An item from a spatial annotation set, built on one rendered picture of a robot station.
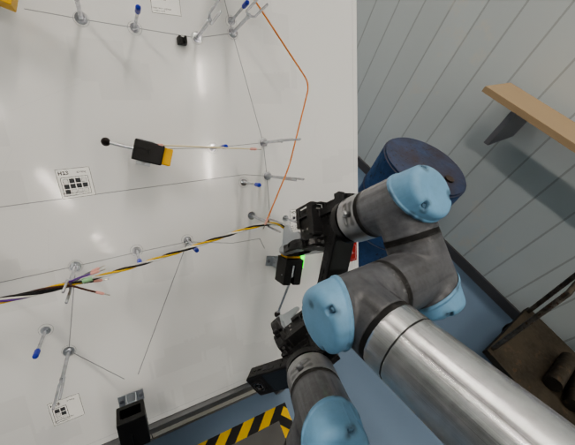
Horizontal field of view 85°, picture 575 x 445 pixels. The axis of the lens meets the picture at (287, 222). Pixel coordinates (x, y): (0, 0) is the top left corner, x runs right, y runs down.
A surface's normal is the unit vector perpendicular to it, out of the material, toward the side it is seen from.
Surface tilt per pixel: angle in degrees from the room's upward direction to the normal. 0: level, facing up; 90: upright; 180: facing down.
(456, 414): 66
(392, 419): 0
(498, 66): 90
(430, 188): 26
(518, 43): 90
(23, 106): 50
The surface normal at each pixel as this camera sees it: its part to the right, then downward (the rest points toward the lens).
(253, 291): 0.48, 0.18
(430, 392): -0.74, -0.22
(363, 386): 0.26, -0.63
